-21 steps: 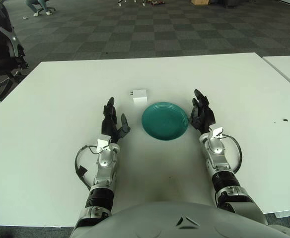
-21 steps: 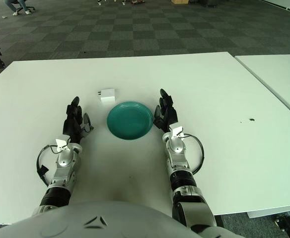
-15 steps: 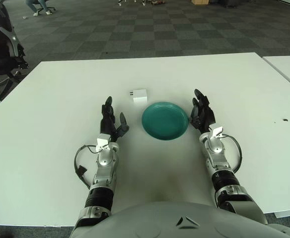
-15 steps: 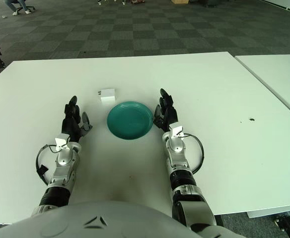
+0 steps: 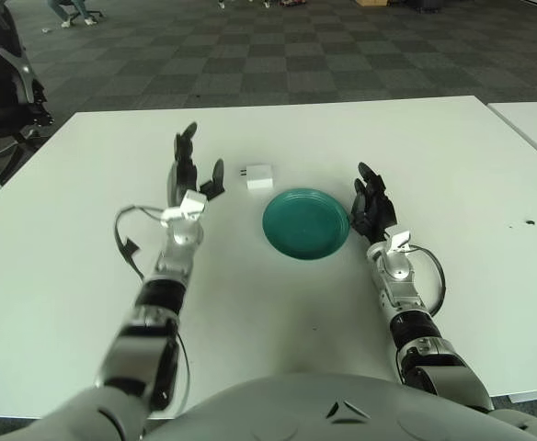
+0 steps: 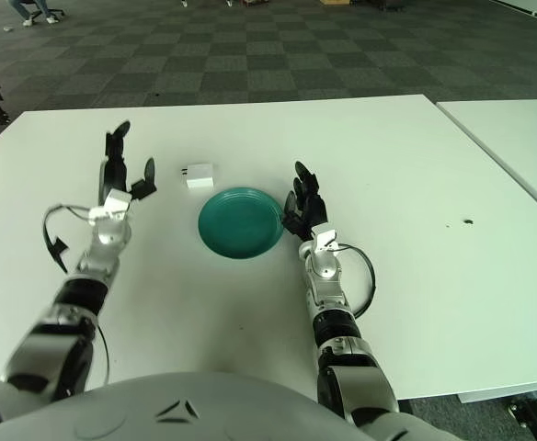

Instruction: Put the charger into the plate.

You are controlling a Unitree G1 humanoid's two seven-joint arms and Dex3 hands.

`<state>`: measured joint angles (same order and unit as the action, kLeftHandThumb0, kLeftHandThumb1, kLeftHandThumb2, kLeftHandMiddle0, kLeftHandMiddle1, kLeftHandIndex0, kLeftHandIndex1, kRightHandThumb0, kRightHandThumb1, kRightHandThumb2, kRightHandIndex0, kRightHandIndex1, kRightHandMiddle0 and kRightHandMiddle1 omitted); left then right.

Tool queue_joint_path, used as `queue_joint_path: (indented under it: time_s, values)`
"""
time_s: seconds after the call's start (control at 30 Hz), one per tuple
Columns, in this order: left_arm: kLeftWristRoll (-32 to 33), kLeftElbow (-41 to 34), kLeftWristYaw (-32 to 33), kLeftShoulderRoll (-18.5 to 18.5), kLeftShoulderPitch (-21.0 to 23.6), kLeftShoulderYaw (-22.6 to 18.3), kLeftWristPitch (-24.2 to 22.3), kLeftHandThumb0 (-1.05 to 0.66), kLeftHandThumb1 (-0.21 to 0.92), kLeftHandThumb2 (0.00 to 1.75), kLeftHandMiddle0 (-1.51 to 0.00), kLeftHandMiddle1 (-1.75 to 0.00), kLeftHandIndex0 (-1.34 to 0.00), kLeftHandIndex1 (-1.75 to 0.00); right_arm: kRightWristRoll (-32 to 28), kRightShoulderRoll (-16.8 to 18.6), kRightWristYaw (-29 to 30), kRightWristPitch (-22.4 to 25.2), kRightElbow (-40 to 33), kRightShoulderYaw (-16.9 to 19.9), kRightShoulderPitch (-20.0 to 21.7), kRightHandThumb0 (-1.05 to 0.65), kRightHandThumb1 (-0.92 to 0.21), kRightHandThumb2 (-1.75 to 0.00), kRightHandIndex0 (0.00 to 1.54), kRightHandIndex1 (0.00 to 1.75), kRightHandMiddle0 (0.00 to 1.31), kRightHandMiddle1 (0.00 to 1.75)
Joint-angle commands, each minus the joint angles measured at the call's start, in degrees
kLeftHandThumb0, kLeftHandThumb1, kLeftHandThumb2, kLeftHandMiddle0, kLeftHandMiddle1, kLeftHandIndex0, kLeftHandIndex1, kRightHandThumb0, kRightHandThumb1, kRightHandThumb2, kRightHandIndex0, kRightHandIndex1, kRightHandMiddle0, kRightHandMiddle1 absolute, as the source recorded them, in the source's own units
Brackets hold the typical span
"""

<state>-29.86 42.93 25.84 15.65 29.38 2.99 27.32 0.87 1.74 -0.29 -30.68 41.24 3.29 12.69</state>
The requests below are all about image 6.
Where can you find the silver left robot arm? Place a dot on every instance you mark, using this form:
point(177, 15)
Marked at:
point(107, 234)

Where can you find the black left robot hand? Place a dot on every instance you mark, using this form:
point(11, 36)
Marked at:
point(114, 172)

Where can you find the black table leg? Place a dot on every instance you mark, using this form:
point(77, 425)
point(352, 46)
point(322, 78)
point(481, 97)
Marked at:
point(526, 413)

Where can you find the rolling chair base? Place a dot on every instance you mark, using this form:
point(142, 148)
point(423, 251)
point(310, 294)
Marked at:
point(57, 10)

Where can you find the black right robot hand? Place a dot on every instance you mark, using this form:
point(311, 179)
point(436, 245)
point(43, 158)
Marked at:
point(307, 206)

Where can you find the teal round plate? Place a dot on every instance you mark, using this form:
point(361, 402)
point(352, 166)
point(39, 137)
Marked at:
point(236, 225)

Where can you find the brown cardboard box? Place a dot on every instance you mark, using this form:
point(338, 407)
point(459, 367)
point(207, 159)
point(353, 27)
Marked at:
point(337, 2)

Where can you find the white charger block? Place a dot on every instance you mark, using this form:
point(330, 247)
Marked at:
point(199, 177)

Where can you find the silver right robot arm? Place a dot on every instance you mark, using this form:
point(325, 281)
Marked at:
point(323, 266)

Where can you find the grey robot torso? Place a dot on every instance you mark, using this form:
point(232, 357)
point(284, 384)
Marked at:
point(181, 413)

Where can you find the seated person in jeans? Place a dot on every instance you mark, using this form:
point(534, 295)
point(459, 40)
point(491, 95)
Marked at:
point(20, 7)

